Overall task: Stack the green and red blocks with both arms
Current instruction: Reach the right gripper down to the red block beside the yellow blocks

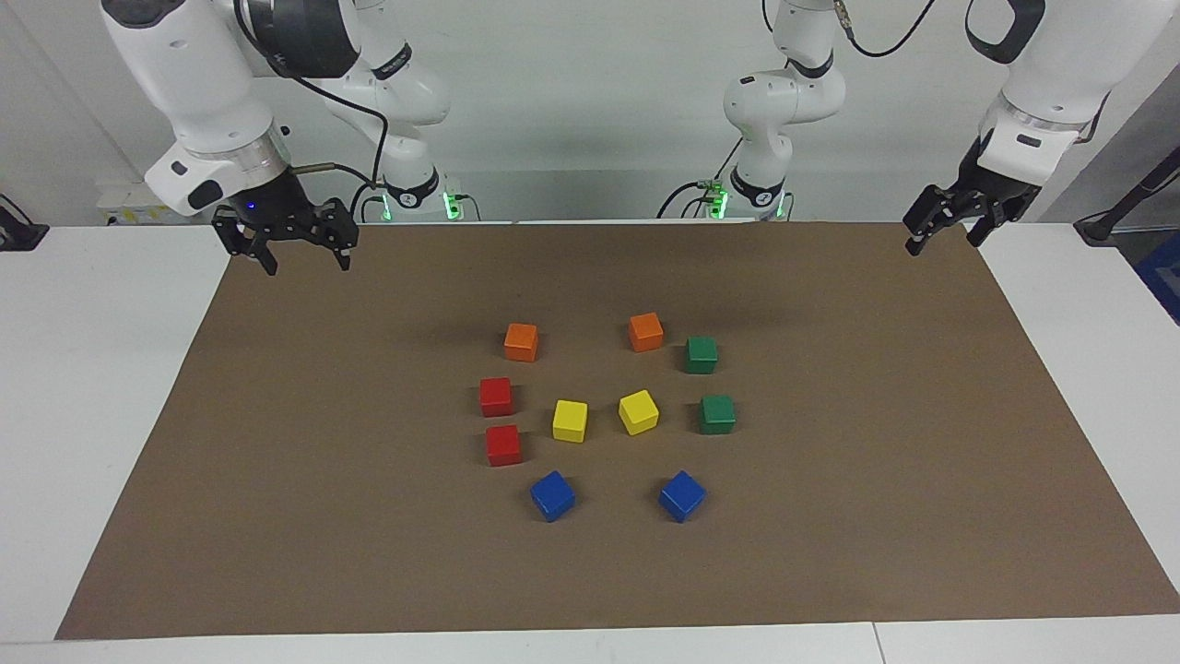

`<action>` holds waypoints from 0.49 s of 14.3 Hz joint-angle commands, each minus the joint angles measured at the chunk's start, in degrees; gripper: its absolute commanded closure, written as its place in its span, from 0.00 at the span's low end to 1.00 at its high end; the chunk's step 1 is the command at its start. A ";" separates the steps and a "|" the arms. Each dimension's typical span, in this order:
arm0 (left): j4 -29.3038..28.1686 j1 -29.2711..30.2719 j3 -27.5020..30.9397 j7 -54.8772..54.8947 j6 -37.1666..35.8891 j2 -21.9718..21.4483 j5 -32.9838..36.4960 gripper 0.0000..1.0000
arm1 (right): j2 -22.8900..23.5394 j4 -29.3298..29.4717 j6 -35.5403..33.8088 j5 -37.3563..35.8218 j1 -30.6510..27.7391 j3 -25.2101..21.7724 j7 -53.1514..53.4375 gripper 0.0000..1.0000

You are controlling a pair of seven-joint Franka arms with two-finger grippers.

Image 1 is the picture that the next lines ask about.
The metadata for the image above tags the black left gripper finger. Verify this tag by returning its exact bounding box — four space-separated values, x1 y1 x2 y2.
903 184 965 257
966 197 1030 248

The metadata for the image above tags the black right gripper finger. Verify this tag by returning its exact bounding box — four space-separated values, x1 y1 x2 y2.
213 207 278 277
318 197 359 271

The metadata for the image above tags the black stand leg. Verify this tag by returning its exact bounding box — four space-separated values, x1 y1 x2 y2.
1074 143 1180 245

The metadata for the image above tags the white power strip box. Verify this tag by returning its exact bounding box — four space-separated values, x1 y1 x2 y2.
95 182 171 227

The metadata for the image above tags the blue box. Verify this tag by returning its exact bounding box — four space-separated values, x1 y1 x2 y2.
1134 231 1180 324

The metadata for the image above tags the black clamp base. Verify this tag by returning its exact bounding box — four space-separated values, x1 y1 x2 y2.
0 194 49 252

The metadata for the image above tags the yellow wooden cube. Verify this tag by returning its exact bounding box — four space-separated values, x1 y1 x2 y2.
618 389 661 436
551 399 589 444

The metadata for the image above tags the brown table mat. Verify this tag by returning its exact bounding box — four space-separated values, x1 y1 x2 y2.
55 221 1180 640

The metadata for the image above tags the blue wooden cube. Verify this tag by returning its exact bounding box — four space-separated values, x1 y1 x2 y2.
529 469 577 523
658 469 708 524

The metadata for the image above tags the black base cable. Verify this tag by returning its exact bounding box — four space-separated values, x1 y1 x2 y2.
348 180 388 224
656 138 743 219

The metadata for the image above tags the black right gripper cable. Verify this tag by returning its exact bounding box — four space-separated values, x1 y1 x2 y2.
232 0 390 190

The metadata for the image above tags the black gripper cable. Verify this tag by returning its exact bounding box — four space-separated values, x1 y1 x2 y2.
761 0 1112 144
232 0 390 190

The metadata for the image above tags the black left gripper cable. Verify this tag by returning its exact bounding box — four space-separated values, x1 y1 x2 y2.
761 0 1112 144

